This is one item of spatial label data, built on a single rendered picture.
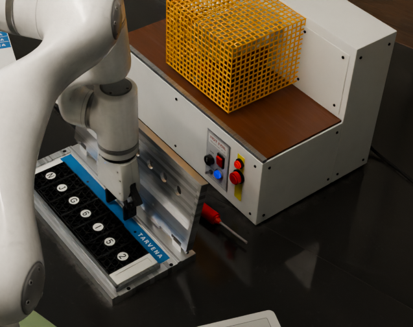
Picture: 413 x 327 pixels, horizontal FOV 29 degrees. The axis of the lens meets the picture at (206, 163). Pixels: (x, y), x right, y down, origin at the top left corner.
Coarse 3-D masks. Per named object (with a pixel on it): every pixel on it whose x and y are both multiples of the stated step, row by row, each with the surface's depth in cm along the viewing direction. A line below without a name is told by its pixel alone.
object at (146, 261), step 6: (144, 258) 166; (150, 258) 166; (132, 264) 165; (138, 264) 165; (144, 264) 165; (150, 264) 165; (120, 270) 164; (126, 270) 164; (132, 270) 164; (138, 270) 164; (144, 270) 164; (114, 276) 162; (120, 276) 163; (126, 276) 162; (132, 276) 163; (120, 282) 161
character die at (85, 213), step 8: (96, 200) 178; (80, 208) 176; (88, 208) 176; (96, 208) 176; (104, 208) 176; (64, 216) 175; (72, 216) 174; (80, 216) 174; (88, 216) 174; (96, 216) 174; (72, 224) 173; (80, 224) 172; (72, 232) 172
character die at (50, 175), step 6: (48, 168) 185; (54, 168) 186; (60, 168) 186; (66, 168) 185; (36, 174) 183; (42, 174) 184; (48, 174) 183; (54, 174) 184; (60, 174) 184; (66, 174) 184; (72, 174) 184; (36, 180) 182; (42, 180) 182; (48, 180) 182; (54, 180) 182; (36, 186) 180; (42, 186) 181
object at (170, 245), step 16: (80, 144) 191; (48, 160) 188; (80, 160) 189; (96, 160) 187; (96, 176) 185; (48, 224) 174; (144, 224) 174; (64, 240) 170; (160, 240) 171; (176, 240) 170; (80, 256) 167; (176, 256) 168; (192, 256) 169; (96, 272) 164; (160, 272) 165; (112, 288) 161; (144, 288) 165; (112, 304) 161
